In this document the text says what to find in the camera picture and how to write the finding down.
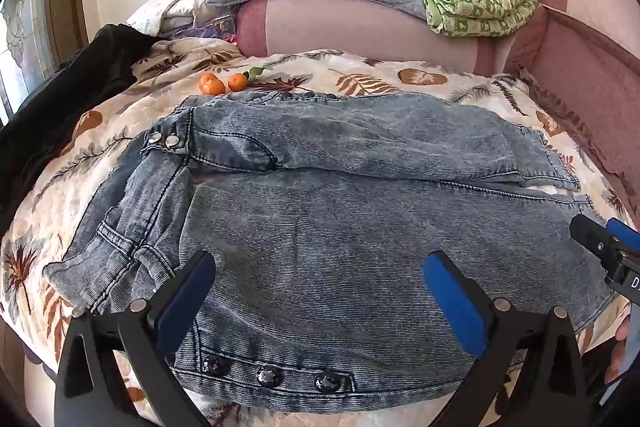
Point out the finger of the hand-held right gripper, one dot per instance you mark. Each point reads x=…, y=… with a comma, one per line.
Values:
x=590, y=234
x=625, y=234

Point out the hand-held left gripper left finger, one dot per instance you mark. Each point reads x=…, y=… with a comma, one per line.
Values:
x=187, y=292

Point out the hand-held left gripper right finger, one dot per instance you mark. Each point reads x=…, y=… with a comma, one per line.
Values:
x=452, y=297

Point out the blue denim pants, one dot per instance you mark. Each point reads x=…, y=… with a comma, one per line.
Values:
x=320, y=217

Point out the person's right hand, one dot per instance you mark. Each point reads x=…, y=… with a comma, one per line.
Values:
x=620, y=347

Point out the large orange tangerine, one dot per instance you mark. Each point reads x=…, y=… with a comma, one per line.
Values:
x=211, y=84

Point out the small orange tangerine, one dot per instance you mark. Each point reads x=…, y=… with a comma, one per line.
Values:
x=237, y=82

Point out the black jacket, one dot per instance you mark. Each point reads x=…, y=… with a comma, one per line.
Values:
x=65, y=92

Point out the leaf print blanket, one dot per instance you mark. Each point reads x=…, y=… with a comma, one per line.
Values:
x=360, y=77

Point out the white floral cloth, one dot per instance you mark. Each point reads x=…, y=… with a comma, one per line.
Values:
x=170, y=9

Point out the pink upholstered headboard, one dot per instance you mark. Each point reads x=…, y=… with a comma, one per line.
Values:
x=360, y=29

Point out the stained glass window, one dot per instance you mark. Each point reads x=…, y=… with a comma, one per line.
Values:
x=22, y=37

